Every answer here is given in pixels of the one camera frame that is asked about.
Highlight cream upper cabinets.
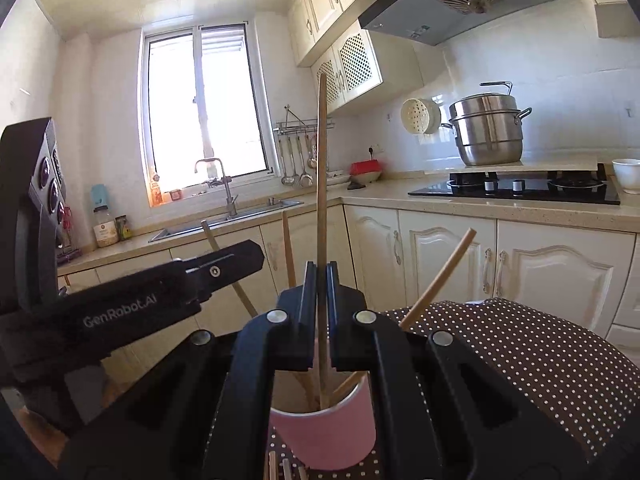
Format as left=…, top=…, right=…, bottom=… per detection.
left=288, top=0, right=425, bottom=115

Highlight pink cylindrical utensil holder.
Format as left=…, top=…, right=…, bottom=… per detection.
left=270, top=372, right=376, bottom=471

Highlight white plastic colander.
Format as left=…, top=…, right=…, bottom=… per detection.
left=400, top=98, right=442, bottom=136

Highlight chrome sink faucet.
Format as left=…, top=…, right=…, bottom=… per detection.
left=194, top=157, right=238, bottom=218

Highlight stainless steel steamer pot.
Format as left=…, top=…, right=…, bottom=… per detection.
left=442, top=80, right=533, bottom=167

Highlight wooden chopstick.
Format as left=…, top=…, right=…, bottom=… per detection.
left=317, top=73, right=330, bottom=410
left=282, top=210, right=296, bottom=288
left=201, top=220, right=264, bottom=318
left=268, top=451, right=279, bottom=480
left=282, top=458, right=293, bottom=480
left=330, top=229, right=476, bottom=404

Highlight black gas stove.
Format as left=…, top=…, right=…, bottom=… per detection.
left=409, top=164, right=620, bottom=206

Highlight kitchen window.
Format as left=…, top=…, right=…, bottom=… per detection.
left=140, top=21, right=278, bottom=196

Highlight hanging utensil rack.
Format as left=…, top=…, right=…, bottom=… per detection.
left=272, top=104, right=318, bottom=188

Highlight red and white bowl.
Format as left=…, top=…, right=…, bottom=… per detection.
left=349, top=159, right=383, bottom=185

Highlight cream lower kitchen cabinets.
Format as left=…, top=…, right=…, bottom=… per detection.
left=58, top=196, right=639, bottom=356

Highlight small dark jar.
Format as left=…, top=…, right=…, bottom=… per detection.
left=115, top=214, right=132, bottom=240

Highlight glass jar with teal lid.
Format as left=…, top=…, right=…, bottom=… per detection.
left=90, top=184, right=118, bottom=248

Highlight brown polka dot tablecloth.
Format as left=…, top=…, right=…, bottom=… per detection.
left=264, top=297, right=640, bottom=480

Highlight steel kitchen sink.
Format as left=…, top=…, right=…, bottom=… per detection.
left=149, top=198, right=303, bottom=243

